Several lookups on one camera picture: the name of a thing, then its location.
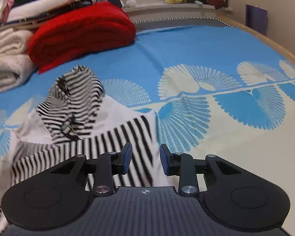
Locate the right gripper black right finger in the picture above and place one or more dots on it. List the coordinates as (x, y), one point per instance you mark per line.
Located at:
(182, 165)

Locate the red folded blanket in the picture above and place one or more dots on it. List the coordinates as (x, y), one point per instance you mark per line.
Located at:
(94, 28)

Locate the white folded bedding stack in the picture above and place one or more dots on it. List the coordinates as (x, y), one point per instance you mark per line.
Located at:
(37, 7)

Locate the blue white patterned bedsheet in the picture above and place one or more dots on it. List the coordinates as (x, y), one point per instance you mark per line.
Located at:
(214, 89)

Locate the striped white hooded shirt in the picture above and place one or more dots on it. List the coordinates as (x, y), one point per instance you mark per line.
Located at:
(77, 118)

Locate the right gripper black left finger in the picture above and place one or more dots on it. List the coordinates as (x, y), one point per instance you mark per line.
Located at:
(109, 164)

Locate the cream folded quilt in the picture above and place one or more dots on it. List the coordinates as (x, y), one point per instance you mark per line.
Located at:
(15, 65)

